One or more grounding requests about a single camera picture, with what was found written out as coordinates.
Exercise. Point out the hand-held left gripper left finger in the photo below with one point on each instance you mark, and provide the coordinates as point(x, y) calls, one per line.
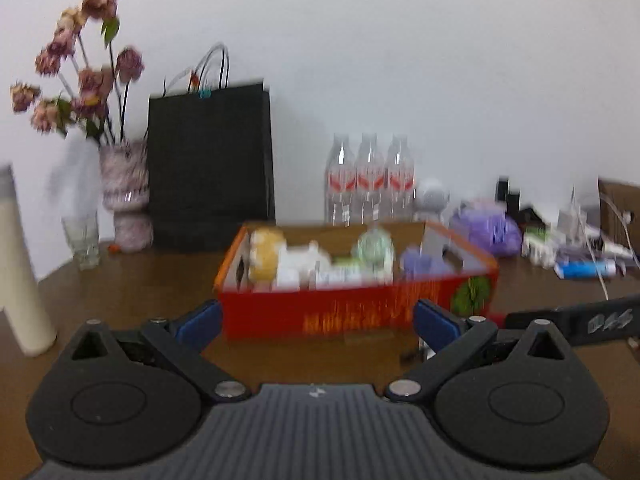
point(200, 322)

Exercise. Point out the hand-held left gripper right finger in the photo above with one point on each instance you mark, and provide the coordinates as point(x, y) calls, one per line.
point(435, 322)

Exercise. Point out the green tissue packet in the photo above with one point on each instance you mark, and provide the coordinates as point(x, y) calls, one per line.
point(348, 262)

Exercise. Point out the red cardboard box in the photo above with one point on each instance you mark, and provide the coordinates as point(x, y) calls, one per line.
point(320, 310)

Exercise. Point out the blue and white tube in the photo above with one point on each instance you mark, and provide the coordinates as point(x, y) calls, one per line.
point(582, 269)

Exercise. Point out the group of small white bottles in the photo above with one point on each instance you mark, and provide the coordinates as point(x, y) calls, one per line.
point(540, 247)

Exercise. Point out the pale green wrapped item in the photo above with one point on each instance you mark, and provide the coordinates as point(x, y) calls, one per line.
point(375, 252)

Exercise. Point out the yellow packet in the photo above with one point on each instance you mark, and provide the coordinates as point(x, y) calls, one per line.
point(265, 255)

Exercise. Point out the white charger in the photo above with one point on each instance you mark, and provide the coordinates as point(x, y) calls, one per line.
point(570, 220)

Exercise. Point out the purple tissue pack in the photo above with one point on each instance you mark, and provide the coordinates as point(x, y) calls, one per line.
point(482, 227)

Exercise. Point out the white astronaut figurine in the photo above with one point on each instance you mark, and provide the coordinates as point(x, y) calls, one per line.
point(431, 200)

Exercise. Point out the brown cardboard box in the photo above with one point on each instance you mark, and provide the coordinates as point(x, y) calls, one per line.
point(622, 205)

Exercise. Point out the black rectangular bottle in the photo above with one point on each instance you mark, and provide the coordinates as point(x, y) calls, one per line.
point(506, 195)

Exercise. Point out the clear water bottle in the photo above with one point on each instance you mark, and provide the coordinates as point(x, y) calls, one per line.
point(370, 182)
point(401, 182)
point(340, 185)

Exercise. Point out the clear glass cup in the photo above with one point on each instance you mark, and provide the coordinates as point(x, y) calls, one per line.
point(81, 240)

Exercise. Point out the pink knitted vase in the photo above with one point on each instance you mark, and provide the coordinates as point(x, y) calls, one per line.
point(125, 190)

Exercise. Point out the black paper bag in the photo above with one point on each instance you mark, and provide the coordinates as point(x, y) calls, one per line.
point(210, 170)

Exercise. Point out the cream thermos bottle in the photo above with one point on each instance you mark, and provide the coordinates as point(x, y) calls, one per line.
point(17, 270)

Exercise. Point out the dried pink flower bouquet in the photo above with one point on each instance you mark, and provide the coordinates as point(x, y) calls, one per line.
point(85, 85)

